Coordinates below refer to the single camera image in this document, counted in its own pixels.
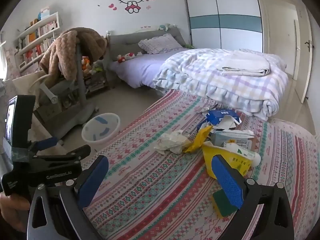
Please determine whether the yellow plastic bag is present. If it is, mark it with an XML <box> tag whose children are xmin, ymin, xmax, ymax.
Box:
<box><xmin>202</xmin><ymin>141</ymin><xmax>252</xmax><ymax>180</ymax></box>

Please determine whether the white printed carton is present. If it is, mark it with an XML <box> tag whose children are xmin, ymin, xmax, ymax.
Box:
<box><xmin>211</xmin><ymin>129</ymin><xmax>254</xmax><ymax>150</ymax></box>

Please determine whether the green yellow sponge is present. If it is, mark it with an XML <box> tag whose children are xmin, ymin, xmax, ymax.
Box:
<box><xmin>212</xmin><ymin>189</ymin><xmax>240</xmax><ymax>218</ymax></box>

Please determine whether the teal storage box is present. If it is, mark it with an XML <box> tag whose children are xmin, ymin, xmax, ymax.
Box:
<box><xmin>37</xmin><ymin>7</ymin><xmax>52</xmax><ymax>20</ymax></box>

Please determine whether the white teal wardrobe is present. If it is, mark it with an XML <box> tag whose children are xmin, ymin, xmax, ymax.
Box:
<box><xmin>182</xmin><ymin>0</ymin><xmax>264</xmax><ymax>53</ymax></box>

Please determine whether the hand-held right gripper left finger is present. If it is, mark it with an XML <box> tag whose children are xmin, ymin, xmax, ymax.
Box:
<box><xmin>27</xmin><ymin>155</ymin><xmax>109</xmax><ymax>240</ymax></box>

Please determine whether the wooden nightstand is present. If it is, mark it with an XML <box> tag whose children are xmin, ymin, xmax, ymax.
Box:
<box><xmin>81</xmin><ymin>55</ymin><xmax>110</xmax><ymax>93</ymax></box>

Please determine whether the white bookshelf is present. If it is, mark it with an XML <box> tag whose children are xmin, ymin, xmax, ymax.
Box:
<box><xmin>14</xmin><ymin>11</ymin><xmax>62</xmax><ymax>73</ymax></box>

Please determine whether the yellow snack wrapper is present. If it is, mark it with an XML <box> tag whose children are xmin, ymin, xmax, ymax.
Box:
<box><xmin>184</xmin><ymin>125</ymin><xmax>213</xmax><ymax>153</ymax></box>

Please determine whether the beige cloth bag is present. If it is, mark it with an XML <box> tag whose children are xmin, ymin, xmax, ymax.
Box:
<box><xmin>11</xmin><ymin>70</ymin><xmax>48</xmax><ymax>98</ymax></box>

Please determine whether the white squeeze tube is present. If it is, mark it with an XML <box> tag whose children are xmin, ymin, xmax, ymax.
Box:
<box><xmin>223</xmin><ymin>142</ymin><xmax>262</xmax><ymax>167</ymax></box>

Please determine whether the white plastic waste bin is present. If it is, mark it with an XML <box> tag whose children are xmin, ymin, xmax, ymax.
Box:
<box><xmin>81</xmin><ymin>113</ymin><xmax>121</xmax><ymax>146</ymax></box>

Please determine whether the white door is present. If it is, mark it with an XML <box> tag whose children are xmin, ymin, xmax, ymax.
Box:
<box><xmin>292</xmin><ymin>5</ymin><xmax>314</xmax><ymax>104</ymax></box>

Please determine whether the white paper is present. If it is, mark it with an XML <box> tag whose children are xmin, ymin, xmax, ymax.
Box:
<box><xmin>197</xmin><ymin>116</ymin><xmax>238</xmax><ymax>133</ymax></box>

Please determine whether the plaid folded quilt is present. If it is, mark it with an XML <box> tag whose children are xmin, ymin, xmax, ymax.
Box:
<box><xmin>152</xmin><ymin>49</ymin><xmax>289</xmax><ymax>122</ymax></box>

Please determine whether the brown fleece blanket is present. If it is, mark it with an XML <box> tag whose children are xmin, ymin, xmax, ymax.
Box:
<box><xmin>39</xmin><ymin>27</ymin><xmax>108</xmax><ymax>80</ymax></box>

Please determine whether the person's left hand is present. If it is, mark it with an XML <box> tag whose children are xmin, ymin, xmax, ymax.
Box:
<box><xmin>0</xmin><ymin>192</ymin><xmax>32</xmax><ymax>232</ymax></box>

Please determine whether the white tissue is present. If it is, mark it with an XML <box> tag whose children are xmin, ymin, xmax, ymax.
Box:
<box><xmin>153</xmin><ymin>129</ymin><xmax>192</xmax><ymax>155</ymax></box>

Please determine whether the plaid pillow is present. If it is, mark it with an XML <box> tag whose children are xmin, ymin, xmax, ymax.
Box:
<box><xmin>138</xmin><ymin>33</ymin><xmax>184</xmax><ymax>55</ymax></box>

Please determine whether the red white plush toy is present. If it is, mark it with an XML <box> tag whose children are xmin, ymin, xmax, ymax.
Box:
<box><xmin>116</xmin><ymin>52</ymin><xmax>143</xmax><ymax>63</ymax></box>

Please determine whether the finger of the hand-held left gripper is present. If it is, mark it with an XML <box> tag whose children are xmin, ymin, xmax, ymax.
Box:
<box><xmin>56</xmin><ymin>144</ymin><xmax>92</xmax><ymax>165</ymax></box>
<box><xmin>31</xmin><ymin>137</ymin><xmax>60</xmax><ymax>153</ymax></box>

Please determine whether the folded white towel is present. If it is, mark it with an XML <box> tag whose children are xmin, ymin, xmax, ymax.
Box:
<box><xmin>216</xmin><ymin>50</ymin><xmax>272</xmax><ymax>77</ymax></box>

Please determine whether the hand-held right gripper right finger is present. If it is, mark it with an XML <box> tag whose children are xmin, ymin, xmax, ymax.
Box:
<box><xmin>211</xmin><ymin>154</ymin><xmax>295</xmax><ymax>240</ymax></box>

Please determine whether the grey bed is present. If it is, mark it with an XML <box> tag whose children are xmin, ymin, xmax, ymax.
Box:
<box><xmin>106</xmin><ymin>27</ymin><xmax>190</xmax><ymax>90</ymax></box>

